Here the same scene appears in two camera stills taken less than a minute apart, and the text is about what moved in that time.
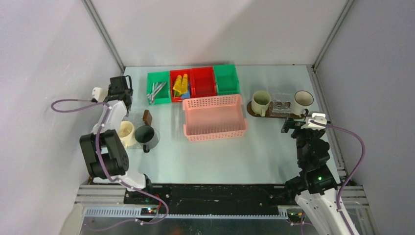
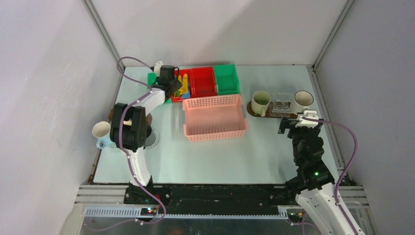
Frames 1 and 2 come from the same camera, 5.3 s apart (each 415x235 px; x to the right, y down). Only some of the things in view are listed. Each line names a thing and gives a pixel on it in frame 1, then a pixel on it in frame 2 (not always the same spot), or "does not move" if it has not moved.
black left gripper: (130, 92) to (177, 84)
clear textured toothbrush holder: (280, 108) does not move
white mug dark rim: (303, 100) does not move
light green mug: (261, 101) does not move
